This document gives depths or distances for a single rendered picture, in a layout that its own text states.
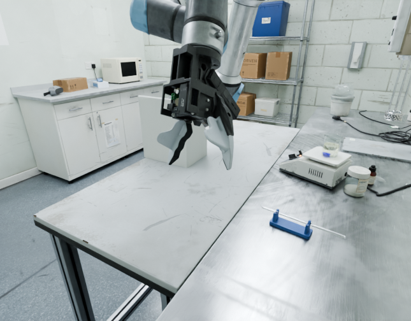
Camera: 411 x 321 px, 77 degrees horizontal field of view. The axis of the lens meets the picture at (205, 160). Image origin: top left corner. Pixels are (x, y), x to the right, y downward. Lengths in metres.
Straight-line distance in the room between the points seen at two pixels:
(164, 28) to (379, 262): 0.68
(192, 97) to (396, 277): 0.53
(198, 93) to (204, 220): 0.38
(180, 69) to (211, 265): 0.39
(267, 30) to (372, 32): 1.02
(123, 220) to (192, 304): 0.31
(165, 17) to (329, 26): 2.84
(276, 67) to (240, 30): 2.13
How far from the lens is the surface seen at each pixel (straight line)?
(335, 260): 0.65
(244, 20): 0.96
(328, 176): 0.90
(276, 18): 3.12
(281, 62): 3.06
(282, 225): 0.69
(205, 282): 0.55
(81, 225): 0.75
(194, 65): 0.45
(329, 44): 3.35
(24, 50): 3.33
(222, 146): 0.40
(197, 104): 0.42
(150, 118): 1.01
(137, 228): 0.69
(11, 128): 3.28
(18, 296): 2.00
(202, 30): 0.48
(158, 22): 0.63
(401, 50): 1.28
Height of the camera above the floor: 1.32
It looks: 24 degrees down
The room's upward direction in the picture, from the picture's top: straight up
